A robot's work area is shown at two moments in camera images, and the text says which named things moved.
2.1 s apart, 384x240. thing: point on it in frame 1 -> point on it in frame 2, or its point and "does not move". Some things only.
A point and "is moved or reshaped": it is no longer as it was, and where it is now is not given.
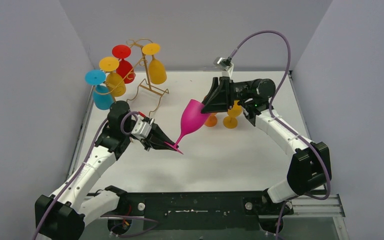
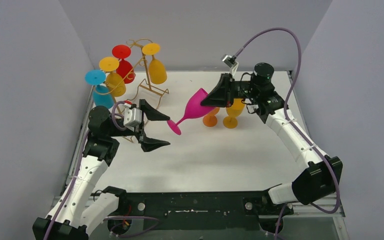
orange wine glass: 211,120 does not move
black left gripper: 151,137 -> 140,126
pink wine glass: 192,119 is moved or reshaped
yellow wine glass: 157,70 does not move
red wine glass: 125,69 does not move
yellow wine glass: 230,121 does not move
